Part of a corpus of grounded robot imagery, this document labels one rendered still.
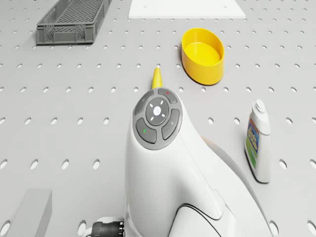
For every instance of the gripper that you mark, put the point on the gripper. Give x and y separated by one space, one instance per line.
106 228

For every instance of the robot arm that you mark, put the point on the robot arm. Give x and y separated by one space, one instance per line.
168 172

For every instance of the grey cube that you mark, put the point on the grey cube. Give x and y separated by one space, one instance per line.
32 212

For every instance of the banana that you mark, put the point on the banana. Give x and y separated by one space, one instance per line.
157 79

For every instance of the small white bottle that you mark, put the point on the small white bottle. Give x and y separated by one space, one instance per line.
259 153

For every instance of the yellow bowl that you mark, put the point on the yellow bowl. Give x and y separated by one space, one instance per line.
205 66

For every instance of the dark grey basket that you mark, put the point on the dark grey basket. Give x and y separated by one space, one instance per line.
64 34

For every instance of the white board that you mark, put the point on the white board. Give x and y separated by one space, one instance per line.
185 8

